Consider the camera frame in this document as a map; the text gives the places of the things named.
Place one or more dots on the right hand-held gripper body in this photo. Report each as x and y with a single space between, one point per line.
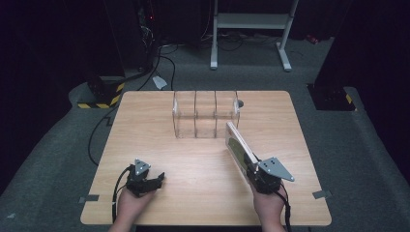
269 175

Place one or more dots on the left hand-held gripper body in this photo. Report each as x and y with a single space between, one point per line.
139 182

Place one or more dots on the picture book with green leaf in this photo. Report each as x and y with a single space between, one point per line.
237 143

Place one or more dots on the clear acrylic book rack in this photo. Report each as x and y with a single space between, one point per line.
203 114

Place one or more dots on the grey tape strip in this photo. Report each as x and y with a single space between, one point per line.
89 198
321 194

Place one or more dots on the round grey table grommet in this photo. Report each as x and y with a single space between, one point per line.
240 103

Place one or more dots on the white paper scrap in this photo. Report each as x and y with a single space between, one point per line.
159 82

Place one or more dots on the black yellow striped stand base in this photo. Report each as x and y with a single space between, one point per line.
103 93

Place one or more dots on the small red object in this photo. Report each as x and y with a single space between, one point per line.
312 39

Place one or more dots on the white metal stand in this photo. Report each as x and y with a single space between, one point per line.
251 21

